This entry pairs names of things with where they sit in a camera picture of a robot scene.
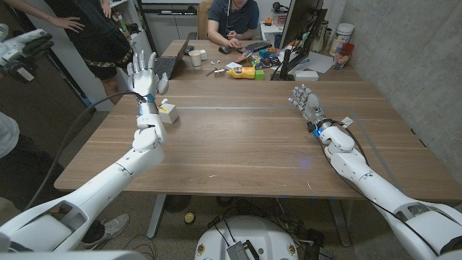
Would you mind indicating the blue cube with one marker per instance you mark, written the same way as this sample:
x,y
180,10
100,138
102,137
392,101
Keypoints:
x,y
263,53

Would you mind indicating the black computer monitor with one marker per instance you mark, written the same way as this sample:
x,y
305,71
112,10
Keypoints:
x,y
299,18

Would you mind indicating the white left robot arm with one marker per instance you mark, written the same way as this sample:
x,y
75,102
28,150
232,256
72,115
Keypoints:
x,y
144,155

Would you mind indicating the white paper sheet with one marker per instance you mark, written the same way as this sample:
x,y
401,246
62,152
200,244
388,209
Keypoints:
x,y
319,62

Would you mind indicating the white cube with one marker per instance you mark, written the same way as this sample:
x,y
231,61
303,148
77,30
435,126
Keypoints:
x,y
170,114

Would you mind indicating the seated person in blue shirt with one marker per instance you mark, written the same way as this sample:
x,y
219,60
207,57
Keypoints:
x,y
234,18

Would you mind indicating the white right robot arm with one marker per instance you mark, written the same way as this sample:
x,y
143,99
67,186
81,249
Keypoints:
x,y
353,166

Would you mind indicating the green cube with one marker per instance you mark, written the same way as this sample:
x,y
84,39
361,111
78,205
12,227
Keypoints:
x,y
259,75

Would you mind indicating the black round fan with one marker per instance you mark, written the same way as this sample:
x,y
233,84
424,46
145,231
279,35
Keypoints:
x,y
177,203

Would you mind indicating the black electronics box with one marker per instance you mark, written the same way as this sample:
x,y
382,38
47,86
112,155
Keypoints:
x,y
238,252

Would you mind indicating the wooden chair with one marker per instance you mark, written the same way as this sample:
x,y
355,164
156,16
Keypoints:
x,y
203,18

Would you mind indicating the yellow ball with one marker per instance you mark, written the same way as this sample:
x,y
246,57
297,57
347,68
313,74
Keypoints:
x,y
189,218

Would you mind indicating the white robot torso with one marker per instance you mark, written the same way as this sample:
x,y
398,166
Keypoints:
x,y
267,234

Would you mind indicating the black keyboard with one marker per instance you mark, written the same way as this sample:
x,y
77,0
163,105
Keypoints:
x,y
256,46

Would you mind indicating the white shelf unit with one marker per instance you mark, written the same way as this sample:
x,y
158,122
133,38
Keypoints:
x,y
141,39

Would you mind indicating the white labelled canister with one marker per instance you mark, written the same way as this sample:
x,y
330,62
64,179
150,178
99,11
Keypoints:
x,y
342,36

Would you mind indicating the yellow mustard bottle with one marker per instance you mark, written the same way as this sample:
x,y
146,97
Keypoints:
x,y
242,72

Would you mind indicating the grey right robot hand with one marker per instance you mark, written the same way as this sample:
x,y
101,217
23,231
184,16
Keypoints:
x,y
312,106

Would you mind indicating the flat white box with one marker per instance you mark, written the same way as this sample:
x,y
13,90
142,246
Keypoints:
x,y
306,75

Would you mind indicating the white right wrist tag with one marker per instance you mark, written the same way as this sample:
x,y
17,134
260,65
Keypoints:
x,y
347,121

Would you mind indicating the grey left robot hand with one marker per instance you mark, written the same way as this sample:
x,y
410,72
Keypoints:
x,y
144,81

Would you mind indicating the black computer mouse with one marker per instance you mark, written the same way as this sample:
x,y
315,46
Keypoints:
x,y
224,50

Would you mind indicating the standing person in black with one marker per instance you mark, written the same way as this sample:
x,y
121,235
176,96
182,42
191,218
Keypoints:
x,y
94,32

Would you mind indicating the black laptop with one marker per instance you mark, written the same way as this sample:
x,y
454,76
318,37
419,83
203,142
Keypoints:
x,y
173,63

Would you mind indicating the grey table leg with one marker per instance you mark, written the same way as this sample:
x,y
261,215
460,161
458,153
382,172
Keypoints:
x,y
340,224
156,216

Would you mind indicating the person in white shirt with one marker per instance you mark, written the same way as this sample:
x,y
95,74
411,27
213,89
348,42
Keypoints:
x,y
18,173

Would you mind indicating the white paper cup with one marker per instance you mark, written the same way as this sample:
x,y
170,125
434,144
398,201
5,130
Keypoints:
x,y
195,57

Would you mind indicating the black headphones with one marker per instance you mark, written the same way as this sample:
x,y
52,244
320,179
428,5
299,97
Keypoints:
x,y
278,6

